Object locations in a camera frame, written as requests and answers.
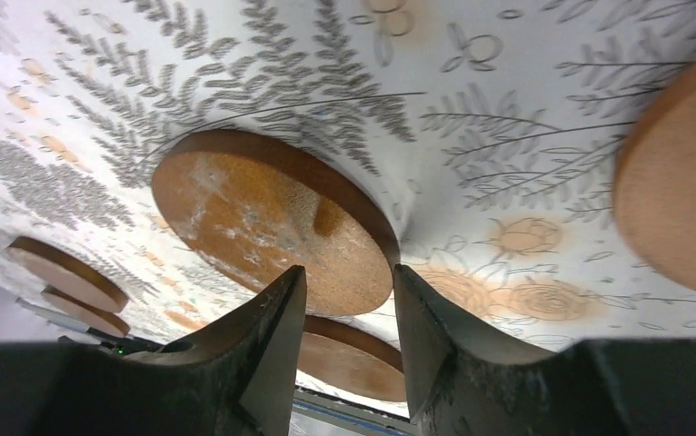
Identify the glossy brown coaster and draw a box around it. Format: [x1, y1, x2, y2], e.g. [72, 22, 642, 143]
[5, 236, 129, 313]

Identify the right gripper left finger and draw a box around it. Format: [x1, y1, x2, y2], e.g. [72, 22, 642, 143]
[124, 265, 307, 435]

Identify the floral patterned table mat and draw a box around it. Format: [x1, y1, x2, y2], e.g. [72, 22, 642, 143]
[0, 1, 696, 351]

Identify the dark scuffed brown coaster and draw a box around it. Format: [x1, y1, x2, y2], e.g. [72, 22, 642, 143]
[151, 130, 400, 316]

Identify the light cork coaster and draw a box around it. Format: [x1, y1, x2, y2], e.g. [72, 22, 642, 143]
[612, 63, 696, 291]

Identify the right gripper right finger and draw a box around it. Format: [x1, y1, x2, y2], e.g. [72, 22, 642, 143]
[393, 264, 572, 435]

